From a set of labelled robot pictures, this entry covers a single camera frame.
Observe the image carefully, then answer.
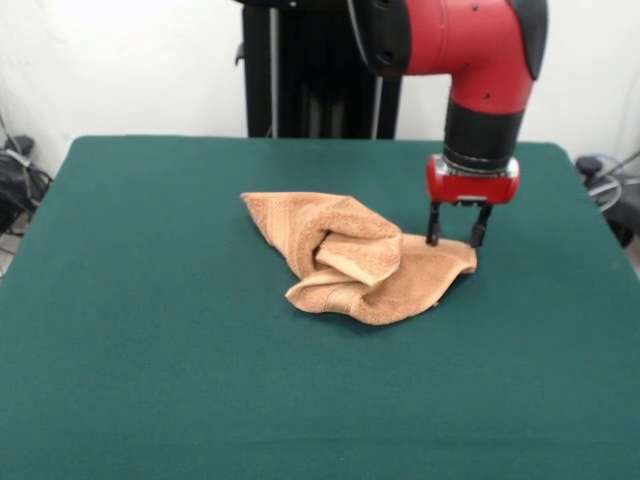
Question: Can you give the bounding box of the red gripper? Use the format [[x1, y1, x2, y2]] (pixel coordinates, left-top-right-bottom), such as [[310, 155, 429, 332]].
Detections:
[[424, 153, 521, 249]]

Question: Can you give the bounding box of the tan terry towel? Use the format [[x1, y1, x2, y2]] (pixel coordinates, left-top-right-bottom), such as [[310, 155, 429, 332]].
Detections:
[[239, 192, 477, 326]]

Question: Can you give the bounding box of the dark green table cloth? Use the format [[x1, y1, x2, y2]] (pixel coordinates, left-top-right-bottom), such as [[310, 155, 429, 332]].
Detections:
[[0, 134, 640, 480]]

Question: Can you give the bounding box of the grey stand base with cables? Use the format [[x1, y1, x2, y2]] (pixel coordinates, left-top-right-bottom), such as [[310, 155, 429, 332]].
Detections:
[[574, 152, 640, 249]]

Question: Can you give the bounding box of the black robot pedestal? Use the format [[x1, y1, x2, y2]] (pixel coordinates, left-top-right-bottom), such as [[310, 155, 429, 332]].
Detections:
[[232, 0, 406, 140]]

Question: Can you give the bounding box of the black equipment base with cables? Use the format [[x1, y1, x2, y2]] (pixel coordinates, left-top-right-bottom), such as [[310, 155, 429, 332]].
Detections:
[[0, 134, 54, 236]]

